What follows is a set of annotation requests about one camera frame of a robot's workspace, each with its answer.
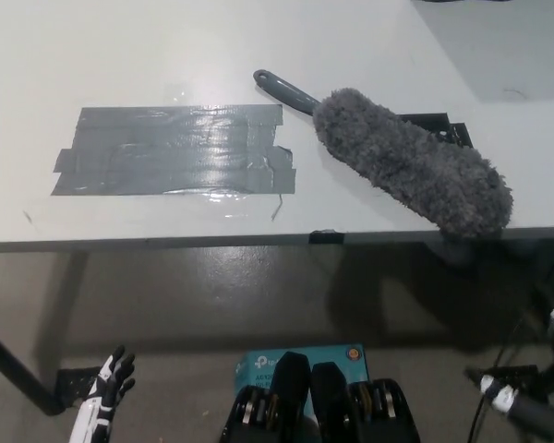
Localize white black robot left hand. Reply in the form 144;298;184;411
68;344;137;443

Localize grey fluffy duster with handle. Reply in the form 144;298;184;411
252;68;514;269

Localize black robot torso blocks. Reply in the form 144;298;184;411
219;351;421;443

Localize dark metal table leg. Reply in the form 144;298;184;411
0;321;66;415

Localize teal cardboard router box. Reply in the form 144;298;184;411
234;341;370;401

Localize black tape patch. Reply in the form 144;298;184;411
399;112;473;150

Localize black table foot bracket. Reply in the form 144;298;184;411
54;366;103;413
464;364;542;387

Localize grey duct tape patch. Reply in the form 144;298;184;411
50;103;298;198

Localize thin black cable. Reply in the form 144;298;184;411
470;302;544;443

